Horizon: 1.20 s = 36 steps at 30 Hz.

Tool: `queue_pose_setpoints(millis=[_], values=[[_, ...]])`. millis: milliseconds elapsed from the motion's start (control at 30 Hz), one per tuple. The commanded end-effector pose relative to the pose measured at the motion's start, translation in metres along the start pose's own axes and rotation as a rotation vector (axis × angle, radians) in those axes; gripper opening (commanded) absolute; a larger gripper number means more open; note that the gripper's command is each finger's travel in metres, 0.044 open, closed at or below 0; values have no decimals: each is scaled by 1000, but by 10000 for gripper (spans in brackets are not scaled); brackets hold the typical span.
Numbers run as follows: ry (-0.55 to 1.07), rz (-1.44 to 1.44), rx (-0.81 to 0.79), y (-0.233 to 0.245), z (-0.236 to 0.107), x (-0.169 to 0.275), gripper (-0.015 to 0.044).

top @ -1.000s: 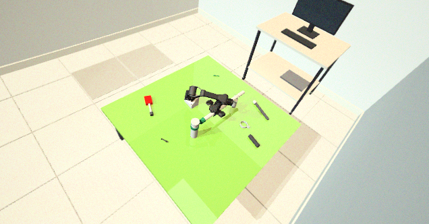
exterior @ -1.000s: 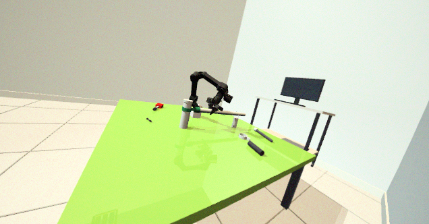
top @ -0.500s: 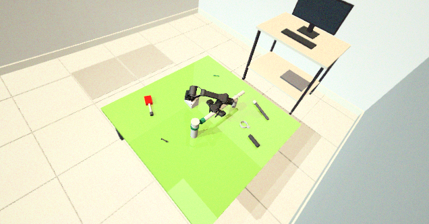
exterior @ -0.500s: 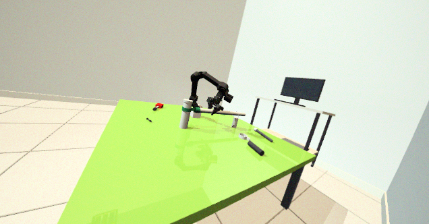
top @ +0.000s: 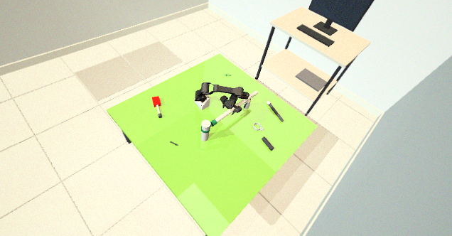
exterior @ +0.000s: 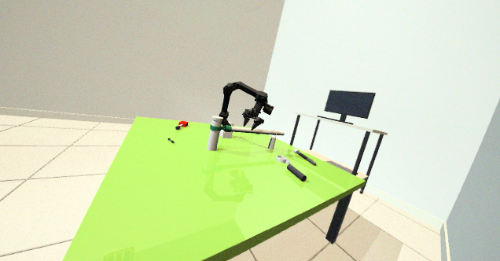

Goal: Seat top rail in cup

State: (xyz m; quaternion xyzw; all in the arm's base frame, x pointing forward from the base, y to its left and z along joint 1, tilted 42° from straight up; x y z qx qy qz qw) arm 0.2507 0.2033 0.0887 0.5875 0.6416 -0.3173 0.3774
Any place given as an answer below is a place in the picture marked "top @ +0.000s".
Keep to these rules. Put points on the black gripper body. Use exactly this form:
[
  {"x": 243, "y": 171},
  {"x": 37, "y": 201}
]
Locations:
[{"x": 237, "y": 108}]

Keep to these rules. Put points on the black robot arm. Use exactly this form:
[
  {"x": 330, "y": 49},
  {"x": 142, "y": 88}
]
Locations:
[{"x": 237, "y": 92}]

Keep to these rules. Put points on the white cylindrical tube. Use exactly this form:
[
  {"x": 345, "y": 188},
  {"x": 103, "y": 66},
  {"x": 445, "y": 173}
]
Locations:
[{"x": 222, "y": 116}]

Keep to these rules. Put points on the black cylinder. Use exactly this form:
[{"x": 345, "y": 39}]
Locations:
[{"x": 267, "y": 143}]

